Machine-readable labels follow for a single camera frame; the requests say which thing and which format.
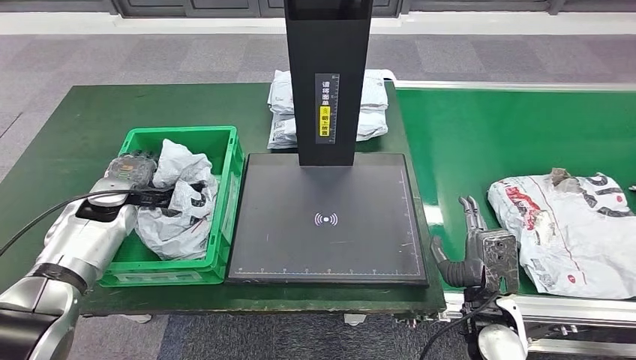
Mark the flat grey stacked parcel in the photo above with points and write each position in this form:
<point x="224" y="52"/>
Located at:
<point x="280" y="131"/>
<point x="375" y="92"/>

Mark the green conveyor belt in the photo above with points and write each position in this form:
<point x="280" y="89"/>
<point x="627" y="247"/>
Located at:
<point x="497" y="134"/>

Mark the green plastic crate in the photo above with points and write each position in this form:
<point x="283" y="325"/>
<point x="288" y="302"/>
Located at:
<point x="223" y="198"/>

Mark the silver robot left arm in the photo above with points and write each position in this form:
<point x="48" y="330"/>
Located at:
<point x="74" y="248"/>

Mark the dark cabinet doors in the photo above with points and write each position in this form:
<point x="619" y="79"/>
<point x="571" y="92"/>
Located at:
<point x="223" y="6"/>

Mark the black scanner column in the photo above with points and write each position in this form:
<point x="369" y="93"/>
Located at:
<point x="328" y="49"/>

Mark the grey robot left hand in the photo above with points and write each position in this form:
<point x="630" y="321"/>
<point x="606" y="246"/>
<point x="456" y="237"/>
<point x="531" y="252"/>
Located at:
<point x="130" y="171"/>

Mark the grey parcel black print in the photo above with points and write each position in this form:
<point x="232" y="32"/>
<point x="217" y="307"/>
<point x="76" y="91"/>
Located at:
<point x="179" y="228"/>

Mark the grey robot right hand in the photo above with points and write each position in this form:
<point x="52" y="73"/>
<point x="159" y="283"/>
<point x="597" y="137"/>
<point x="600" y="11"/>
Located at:
<point x="469" y="273"/>

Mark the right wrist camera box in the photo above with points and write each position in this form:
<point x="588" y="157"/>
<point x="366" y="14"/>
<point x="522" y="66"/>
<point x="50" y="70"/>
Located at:
<point x="499" y="258"/>

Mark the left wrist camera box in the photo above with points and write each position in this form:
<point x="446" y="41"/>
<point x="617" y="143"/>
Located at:
<point x="151" y="198"/>

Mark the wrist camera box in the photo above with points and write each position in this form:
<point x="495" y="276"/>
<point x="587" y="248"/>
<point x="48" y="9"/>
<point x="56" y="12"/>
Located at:
<point x="499" y="258"/>
<point x="151" y="198"/>

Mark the black scanner base plate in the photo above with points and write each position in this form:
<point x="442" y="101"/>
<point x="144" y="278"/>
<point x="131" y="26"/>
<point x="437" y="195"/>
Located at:
<point x="328" y="238"/>

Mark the large grey parcel red print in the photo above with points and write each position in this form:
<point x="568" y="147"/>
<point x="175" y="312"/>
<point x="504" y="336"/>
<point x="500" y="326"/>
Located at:
<point x="571" y="238"/>

